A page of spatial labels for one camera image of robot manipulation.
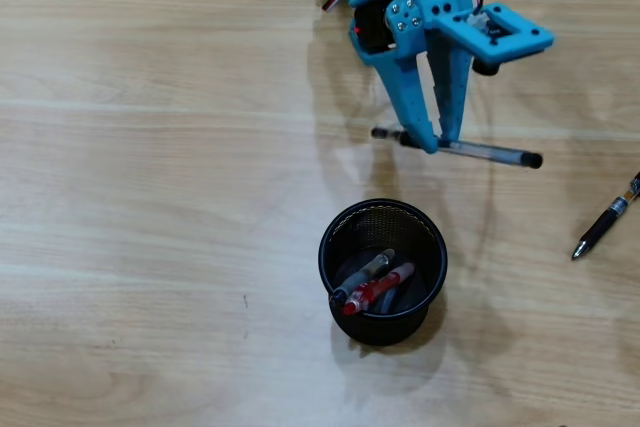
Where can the blue mounted wrist camera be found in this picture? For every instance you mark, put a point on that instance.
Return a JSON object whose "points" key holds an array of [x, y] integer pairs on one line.
{"points": [[520, 42]]}

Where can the black grip retractable pen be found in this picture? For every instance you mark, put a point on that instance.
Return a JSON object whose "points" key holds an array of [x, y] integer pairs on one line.
{"points": [[600, 227]]}

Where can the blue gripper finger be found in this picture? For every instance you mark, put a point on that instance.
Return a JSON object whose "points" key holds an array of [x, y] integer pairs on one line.
{"points": [[407, 92], [452, 87]]}

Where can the clear capped black pen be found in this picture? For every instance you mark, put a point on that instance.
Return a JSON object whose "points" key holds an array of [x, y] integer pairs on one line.
{"points": [[500, 153]]}

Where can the blue gripper body with servo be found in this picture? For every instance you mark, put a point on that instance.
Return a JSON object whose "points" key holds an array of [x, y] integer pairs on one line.
{"points": [[434, 22]]}

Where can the grey grip ballpoint pen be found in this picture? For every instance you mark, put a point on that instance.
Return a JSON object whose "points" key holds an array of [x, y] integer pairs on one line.
{"points": [[360, 277]]}

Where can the red transparent pen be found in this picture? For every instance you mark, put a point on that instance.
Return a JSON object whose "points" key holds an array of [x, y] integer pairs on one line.
{"points": [[380, 289]]}

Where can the black mesh pen holder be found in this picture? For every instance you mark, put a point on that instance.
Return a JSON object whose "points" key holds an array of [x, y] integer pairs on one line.
{"points": [[380, 332]]}

